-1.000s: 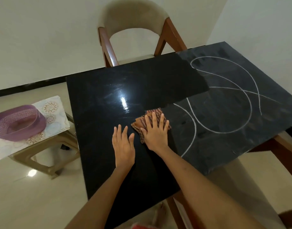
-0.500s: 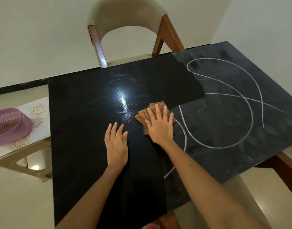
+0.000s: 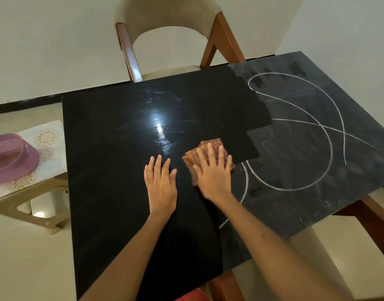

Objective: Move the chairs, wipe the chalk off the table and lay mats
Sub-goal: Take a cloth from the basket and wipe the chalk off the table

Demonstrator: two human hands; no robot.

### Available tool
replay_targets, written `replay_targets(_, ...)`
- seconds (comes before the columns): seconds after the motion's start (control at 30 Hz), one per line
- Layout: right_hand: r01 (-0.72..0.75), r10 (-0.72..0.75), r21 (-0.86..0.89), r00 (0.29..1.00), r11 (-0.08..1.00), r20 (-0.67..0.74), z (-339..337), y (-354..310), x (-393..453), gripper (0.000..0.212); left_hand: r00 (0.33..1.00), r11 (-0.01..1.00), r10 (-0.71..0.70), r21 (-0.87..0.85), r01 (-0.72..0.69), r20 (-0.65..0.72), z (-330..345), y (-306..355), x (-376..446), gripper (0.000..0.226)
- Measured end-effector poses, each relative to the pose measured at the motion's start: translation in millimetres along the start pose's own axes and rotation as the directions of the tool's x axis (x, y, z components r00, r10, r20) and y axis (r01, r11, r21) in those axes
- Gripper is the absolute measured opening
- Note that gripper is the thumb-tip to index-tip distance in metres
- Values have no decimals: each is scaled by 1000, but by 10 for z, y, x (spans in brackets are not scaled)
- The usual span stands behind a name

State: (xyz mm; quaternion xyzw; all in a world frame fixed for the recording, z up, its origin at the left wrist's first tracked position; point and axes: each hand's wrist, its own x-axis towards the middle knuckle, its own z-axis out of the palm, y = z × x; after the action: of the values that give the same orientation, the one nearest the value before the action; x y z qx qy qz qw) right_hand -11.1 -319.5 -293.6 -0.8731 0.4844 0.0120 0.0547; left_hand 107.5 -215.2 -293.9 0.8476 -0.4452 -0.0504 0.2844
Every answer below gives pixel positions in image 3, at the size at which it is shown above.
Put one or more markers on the purple plastic basket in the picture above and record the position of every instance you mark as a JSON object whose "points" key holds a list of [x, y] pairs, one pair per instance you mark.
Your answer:
{"points": [[10, 156]]}

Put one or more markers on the brown striped cloth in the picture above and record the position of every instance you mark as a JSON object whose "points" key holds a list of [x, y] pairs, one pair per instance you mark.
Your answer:
{"points": [[190, 159]]}

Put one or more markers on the person's right forearm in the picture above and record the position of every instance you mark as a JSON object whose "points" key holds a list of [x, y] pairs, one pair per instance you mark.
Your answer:
{"points": [[273, 253]]}

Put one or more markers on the person's left hand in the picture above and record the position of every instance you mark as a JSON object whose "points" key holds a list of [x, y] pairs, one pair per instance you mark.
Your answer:
{"points": [[162, 194]]}

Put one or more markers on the beige cushioned wooden chair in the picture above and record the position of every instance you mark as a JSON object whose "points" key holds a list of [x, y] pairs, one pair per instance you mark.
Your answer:
{"points": [[373, 219], [166, 12]]}

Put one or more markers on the beige stool with patterned top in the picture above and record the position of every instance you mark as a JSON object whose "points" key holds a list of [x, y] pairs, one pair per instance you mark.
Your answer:
{"points": [[50, 147]]}

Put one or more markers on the person's red garment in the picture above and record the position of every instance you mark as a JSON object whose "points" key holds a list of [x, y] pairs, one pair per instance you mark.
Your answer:
{"points": [[193, 294]]}

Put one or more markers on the person's right hand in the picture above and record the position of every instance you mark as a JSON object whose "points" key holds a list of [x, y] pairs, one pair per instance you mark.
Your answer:
{"points": [[215, 183]]}

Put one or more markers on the black marble table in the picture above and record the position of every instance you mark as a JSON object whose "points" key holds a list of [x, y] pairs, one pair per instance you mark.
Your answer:
{"points": [[116, 137]]}

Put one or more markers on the person's left forearm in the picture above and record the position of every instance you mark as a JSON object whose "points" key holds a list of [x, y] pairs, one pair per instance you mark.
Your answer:
{"points": [[132, 263]]}

